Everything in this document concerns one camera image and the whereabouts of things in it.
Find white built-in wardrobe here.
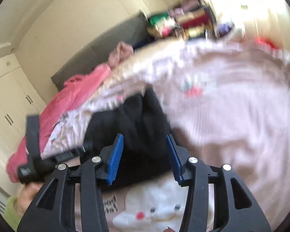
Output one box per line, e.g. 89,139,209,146
0,54,46,195

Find light green sleeve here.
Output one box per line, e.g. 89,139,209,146
3,196,21,231

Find dark grey headboard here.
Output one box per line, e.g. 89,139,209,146
51,12,149,91

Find black and orange garment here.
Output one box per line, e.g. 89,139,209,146
81,88,173,190

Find dusty pink crumpled garment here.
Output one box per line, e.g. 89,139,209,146
107,41,134,69

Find person's left hand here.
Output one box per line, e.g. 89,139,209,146
14,182,43,217

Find pink blanket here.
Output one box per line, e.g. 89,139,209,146
6,63,111,183

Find person's right hand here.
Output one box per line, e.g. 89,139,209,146
163,227,176,232

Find pile of folded clothes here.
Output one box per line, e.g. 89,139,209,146
147,0,217,40

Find lilac strawberry print sheet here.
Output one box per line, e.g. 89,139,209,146
42,41,290,230

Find dark navy garment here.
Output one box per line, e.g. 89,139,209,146
133,36,155,51

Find red plastic bag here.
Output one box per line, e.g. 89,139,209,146
254,37,278,50

